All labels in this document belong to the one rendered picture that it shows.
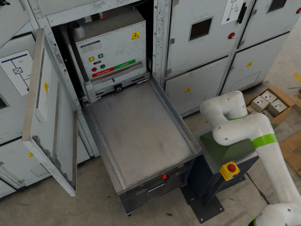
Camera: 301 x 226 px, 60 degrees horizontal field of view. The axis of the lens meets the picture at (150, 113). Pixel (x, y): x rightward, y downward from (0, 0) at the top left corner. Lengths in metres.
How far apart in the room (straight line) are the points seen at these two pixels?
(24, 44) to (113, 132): 0.79
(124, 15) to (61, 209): 1.74
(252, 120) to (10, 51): 1.23
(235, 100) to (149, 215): 1.31
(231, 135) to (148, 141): 0.63
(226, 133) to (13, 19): 1.10
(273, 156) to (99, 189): 1.68
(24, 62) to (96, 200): 1.48
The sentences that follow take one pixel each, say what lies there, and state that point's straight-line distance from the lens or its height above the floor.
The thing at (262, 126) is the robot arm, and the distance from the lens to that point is 1.39.
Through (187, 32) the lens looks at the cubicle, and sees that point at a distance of 1.87.
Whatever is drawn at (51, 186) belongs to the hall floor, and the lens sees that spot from 2.71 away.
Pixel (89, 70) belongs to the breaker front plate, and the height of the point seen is 1.15.
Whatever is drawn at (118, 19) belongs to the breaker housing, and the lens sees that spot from 1.73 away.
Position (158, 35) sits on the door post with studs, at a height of 1.28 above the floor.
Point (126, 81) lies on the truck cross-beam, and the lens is 1.99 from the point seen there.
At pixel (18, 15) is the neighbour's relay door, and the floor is 1.71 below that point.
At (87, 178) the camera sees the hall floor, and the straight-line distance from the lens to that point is 2.64.
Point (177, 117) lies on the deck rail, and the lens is 1.85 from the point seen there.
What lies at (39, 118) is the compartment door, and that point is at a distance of 1.24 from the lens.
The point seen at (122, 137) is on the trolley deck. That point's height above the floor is 0.85.
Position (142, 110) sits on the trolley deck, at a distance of 1.91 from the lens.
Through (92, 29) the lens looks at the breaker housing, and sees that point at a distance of 1.67.
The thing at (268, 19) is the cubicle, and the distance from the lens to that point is 2.42.
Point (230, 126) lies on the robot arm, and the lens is 1.37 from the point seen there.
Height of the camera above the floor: 2.44
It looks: 57 degrees down
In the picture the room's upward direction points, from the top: 1 degrees clockwise
